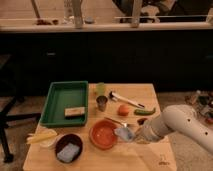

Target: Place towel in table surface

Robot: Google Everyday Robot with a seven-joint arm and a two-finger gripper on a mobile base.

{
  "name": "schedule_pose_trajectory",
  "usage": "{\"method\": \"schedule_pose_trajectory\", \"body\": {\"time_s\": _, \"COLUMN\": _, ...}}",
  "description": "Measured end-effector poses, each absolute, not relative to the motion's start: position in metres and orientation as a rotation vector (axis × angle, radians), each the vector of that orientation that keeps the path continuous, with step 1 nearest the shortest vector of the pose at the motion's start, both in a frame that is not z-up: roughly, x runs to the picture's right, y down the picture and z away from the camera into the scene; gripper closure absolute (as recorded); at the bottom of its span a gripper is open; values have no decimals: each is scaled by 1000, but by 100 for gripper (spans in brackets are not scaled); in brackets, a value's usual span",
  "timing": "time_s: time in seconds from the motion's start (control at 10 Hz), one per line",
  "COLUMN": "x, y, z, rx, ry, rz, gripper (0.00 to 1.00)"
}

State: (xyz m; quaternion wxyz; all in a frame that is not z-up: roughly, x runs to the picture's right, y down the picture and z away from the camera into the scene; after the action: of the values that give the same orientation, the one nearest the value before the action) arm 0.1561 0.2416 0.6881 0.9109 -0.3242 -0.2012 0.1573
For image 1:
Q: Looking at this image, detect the beige sponge block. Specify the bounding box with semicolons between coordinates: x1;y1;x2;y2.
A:
64;107;85;117

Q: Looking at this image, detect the wooden table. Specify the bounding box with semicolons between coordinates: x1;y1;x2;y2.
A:
23;84;177;171

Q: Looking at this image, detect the dark brown bowl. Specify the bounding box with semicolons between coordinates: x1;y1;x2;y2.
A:
55;134;83;163

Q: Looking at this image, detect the green plastic tray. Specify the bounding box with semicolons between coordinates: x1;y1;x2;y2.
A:
40;81;89;128

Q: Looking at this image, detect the green chili pepper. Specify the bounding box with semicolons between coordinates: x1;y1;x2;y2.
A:
134;108;156;116

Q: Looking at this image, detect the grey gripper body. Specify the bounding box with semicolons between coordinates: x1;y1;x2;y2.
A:
135;125;154;142

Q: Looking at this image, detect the metal spoon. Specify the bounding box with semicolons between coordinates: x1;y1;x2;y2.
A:
105;117;130;127

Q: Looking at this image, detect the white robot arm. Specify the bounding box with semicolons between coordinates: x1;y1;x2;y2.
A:
135;105;213;154

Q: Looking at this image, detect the metal cup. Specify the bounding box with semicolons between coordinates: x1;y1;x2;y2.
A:
96;95;108;112

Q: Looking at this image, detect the white small bowl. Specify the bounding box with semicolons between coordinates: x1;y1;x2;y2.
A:
39;129;58;149

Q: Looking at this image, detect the blue grey sponge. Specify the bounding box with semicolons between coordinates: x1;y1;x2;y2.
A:
57;143;80;163

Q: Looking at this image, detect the orange plate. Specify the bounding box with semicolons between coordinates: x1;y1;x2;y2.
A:
89;119;117;150

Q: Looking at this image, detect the white black handled utensil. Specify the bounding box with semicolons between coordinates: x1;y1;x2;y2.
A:
109;91;145;109

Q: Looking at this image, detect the orange fruit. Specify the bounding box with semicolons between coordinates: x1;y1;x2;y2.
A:
117;105;130;116

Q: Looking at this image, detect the green translucent cup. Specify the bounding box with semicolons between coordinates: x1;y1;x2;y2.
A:
96;82;106;96

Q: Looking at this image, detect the yellow banana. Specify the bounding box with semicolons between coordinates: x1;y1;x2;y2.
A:
27;133;56;144

